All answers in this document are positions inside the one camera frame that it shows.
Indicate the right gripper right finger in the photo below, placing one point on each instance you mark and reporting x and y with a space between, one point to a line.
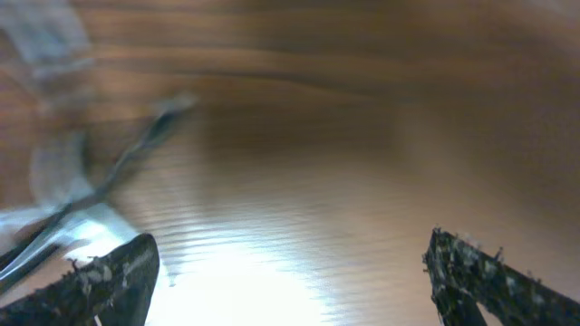
463 279

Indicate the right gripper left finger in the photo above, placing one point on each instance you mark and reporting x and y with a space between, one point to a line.
114 289

